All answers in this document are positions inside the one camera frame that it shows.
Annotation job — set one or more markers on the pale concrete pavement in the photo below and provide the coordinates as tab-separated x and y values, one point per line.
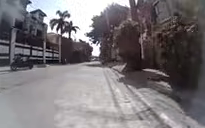
150	96

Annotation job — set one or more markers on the building behind hedge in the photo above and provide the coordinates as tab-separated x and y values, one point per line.
165	10

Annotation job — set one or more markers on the dark leafy trees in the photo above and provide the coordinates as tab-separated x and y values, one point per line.
106	26

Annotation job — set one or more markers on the small palm tree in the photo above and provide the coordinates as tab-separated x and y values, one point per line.
71	28

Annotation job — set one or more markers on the grey concrete road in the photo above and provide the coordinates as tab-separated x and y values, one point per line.
73	96

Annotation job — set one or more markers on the flowering bush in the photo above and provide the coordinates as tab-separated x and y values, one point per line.
128	43

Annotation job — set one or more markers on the narrow grey pavement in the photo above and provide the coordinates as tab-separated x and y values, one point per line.
0	69

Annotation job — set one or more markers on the grey multi-storey building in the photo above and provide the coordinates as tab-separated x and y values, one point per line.
35	23

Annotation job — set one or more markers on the white slatted fence with pillars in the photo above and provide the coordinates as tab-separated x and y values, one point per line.
23	50

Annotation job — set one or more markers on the dark hedge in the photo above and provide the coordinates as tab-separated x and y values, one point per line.
180	56

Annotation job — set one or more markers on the dark motorcycle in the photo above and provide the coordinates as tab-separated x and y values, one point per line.
21	63

